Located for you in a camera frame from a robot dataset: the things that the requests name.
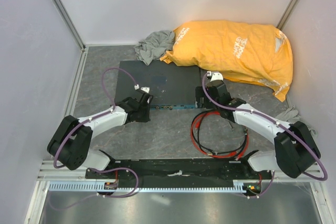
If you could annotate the slotted cable duct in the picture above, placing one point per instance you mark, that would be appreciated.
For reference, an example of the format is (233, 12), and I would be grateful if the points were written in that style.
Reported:
(105, 187)

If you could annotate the grey cloth at right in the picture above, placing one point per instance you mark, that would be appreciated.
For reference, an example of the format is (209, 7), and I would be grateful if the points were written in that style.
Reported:
(292, 115)

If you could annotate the yellow printed fabric bag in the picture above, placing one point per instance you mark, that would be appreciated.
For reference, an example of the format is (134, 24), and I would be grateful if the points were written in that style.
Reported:
(241, 52)

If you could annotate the grey cloth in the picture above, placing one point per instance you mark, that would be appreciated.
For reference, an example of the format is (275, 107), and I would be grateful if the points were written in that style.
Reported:
(292, 115)
(154, 46)

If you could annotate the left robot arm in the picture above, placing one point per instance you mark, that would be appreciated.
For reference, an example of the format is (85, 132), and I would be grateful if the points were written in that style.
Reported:
(70, 144)

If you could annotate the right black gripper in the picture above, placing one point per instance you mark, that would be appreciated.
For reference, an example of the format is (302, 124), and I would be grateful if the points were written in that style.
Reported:
(200, 93)

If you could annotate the grey cloth at back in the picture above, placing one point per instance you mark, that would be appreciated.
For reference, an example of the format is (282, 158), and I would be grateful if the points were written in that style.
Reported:
(154, 46)

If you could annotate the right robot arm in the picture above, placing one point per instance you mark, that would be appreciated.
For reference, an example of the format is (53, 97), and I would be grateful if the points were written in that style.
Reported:
(294, 147)

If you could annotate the dark grey network switch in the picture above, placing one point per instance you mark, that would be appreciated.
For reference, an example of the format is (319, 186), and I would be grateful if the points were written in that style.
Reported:
(173, 87)

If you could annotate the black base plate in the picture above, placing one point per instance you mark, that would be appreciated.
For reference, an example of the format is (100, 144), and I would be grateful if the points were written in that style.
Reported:
(188, 172)

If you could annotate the aluminium frame rail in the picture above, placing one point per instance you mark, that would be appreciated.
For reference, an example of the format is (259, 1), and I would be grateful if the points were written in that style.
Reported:
(36, 206)

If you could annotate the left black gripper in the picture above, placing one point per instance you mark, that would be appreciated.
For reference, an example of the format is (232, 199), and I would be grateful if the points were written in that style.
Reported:
(145, 118)

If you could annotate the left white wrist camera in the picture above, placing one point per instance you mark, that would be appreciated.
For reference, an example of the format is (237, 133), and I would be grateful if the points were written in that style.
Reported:
(145, 89)

